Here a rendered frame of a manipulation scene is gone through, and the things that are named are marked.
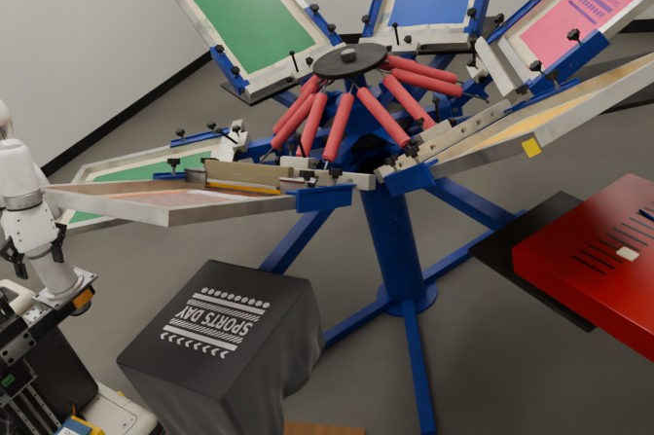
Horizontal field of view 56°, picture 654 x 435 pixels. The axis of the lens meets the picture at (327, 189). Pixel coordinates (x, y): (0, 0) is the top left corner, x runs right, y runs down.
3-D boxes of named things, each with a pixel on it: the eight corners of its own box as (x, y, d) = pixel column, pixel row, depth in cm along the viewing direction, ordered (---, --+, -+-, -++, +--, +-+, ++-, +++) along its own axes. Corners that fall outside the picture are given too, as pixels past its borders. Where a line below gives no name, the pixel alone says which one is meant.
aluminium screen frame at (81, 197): (167, 227, 136) (168, 209, 135) (17, 199, 167) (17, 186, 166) (349, 201, 202) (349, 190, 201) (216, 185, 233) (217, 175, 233)
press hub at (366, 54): (428, 330, 295) (369, 73, 224) (355, 313, 316) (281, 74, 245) (456, 274, 321) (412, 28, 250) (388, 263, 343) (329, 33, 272)
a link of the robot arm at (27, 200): (32, 183, 143) (35, 195, 144) (-5, 196, 136) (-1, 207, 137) (52, 186, 139) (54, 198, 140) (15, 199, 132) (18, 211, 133)
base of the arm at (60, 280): (33, 292, 199) (9, 255, 191) (65, 267, 207) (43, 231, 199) (58, 304, 190) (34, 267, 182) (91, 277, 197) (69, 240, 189)
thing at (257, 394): (271, 481, 190) (226, 394, 168) (261, 477, 192) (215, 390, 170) (341, 368, 221) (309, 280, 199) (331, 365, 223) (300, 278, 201)
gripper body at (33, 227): (34, 191, 144) (45, 235, 147) (-9, 205, 136) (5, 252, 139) (54, 194, 140) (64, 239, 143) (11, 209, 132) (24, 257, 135)
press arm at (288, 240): (206, 370, 190) (199, 357, 187) (193, 365, 193) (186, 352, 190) (379, 154, 272) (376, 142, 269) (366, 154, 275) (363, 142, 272)
